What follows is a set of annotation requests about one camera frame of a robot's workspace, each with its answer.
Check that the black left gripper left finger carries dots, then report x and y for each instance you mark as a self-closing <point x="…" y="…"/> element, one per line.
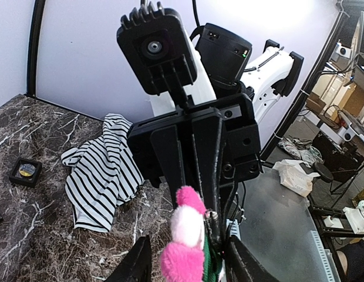
<point x="136" y="265"/>

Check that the black white striped garment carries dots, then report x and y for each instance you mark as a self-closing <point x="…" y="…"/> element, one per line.
<point x="103" y="176"/>

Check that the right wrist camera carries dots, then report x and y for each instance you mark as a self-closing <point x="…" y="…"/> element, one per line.
<point x="155" y="44"/>

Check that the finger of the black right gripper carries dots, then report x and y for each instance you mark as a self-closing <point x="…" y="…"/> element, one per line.
<point x="169" y="158"/>
<point x="207" y="129"/>

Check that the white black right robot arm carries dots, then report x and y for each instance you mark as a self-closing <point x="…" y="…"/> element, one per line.
<point x="224" y="68"/>

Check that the pink flower brooch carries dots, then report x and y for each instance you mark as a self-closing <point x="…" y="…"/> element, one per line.
<point x="190" y="255"/>

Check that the black right frame post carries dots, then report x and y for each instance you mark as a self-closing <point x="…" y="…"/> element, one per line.
<point x="33" y="47"/>

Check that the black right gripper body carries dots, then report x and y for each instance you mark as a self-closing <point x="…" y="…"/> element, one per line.
<point x="240" y="140"/>

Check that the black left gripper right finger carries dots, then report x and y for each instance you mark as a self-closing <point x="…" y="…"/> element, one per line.
<point x="241" y="265"/>

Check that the round yellow grey brooch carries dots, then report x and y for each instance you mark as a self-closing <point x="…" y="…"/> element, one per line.
<point x="26" y="170"/>

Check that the black display box right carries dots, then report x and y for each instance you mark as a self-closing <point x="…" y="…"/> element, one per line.
<point x="16" y="178"/>

